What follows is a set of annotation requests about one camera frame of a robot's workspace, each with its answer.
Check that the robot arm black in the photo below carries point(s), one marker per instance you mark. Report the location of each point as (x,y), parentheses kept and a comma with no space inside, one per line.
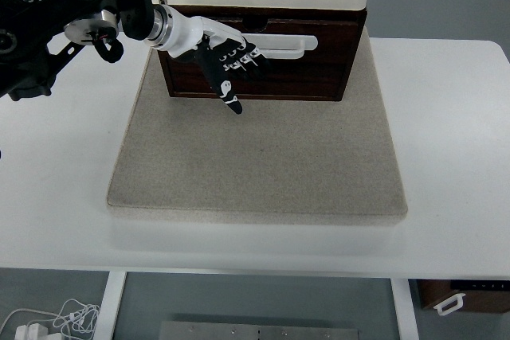
(40,37)

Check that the white table leg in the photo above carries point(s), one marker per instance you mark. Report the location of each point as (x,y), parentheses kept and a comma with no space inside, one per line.
(109,308)
(404,312)

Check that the grey mat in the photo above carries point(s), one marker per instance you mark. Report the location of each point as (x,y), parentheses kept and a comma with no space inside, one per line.
(259,157)

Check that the dark wood cabinet base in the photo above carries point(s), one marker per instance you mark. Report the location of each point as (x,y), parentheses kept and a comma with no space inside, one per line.
(279,85)

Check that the white charger plug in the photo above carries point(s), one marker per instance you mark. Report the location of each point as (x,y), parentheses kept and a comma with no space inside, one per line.
(30,332)

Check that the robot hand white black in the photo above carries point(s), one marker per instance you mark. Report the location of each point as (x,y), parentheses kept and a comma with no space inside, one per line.
(187,33)

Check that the brown wooden box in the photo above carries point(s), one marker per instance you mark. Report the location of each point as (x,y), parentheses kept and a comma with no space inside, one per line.
(486,300)

